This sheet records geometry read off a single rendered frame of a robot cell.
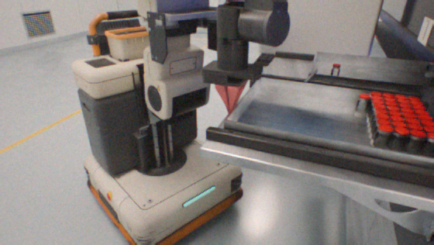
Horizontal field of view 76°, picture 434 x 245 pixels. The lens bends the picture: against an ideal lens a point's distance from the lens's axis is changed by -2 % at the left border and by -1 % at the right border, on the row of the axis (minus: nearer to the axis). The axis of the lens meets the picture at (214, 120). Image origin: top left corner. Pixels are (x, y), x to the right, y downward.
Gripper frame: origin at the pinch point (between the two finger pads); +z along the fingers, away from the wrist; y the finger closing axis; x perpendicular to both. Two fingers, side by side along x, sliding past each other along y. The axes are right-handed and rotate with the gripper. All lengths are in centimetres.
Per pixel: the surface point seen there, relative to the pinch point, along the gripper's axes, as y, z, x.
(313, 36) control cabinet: 9, 0, 89
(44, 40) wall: -481, 75, 324
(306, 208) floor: 19, 91, 77
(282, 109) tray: 8.6, 2.2, 9.1
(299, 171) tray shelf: 14.9, 2.7, -11.4
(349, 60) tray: 23, 1, 53
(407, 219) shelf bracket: 33.9, 14.9, -1.6
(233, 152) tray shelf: 3.9, 2.3, -10.4
